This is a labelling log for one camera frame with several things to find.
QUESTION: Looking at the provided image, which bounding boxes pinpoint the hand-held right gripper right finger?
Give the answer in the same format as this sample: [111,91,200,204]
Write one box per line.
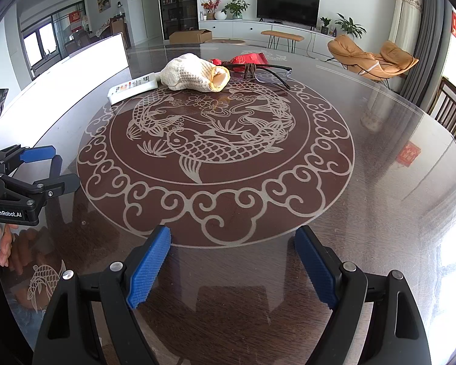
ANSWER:
[294,225,432,365]

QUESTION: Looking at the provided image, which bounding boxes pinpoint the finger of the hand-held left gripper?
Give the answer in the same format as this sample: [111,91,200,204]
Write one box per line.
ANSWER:
[0,144,63,178]
[0,173,80,203]

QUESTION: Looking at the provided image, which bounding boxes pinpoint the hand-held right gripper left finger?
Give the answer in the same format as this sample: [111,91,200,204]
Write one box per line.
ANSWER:
[32,225,172,365]

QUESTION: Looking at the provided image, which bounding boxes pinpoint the white carton with orange print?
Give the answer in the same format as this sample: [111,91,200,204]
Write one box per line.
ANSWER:
[107,73,158,104]

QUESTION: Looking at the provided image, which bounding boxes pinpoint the cardboard box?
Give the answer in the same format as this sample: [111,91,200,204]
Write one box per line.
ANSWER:
[169,29,212,44]

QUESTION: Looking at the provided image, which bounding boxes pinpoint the dark-framed glasses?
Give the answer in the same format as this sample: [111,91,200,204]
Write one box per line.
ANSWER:
[222,63,292,90]

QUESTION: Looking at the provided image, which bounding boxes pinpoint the dark glass display cabinet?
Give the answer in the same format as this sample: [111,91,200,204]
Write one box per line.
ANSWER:
[157,0,197,40]

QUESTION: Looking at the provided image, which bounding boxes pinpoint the wooden chair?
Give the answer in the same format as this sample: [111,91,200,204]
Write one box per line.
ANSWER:
[427,77,456,149]

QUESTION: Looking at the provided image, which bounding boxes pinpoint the orange lounge chair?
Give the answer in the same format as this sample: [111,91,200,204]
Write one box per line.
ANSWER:
[328,35,419,80]

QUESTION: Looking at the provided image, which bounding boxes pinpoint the red packet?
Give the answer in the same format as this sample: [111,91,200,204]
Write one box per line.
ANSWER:
[228,53,268,67]

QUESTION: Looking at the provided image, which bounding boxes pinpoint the red flowers in vase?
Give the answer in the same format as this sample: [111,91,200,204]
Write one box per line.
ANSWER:
[201,0,222,20]

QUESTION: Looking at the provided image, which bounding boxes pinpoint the wooden bench with hairpin legs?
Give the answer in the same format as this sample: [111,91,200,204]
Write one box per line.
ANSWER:
[261,30,305,52]

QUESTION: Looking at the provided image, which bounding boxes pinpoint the white television cabinet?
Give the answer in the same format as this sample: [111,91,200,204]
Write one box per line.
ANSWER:
[198,19,343,59]

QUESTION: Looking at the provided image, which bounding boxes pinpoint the leafy potted plant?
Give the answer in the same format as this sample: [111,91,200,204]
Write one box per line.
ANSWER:
[334,13,365,39]

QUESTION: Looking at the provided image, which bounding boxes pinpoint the green potted plant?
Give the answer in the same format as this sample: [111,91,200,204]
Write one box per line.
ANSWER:
[222,0,249,19]

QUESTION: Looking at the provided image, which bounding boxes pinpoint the grey curtain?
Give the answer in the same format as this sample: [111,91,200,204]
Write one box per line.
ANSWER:
[403,0,453,103]

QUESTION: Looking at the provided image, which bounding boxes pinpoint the black television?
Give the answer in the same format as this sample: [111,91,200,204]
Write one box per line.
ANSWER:
[257,0,320,27]

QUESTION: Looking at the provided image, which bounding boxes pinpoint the covered standing air conditioner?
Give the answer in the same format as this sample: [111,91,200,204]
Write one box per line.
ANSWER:
[388,0,422,57]

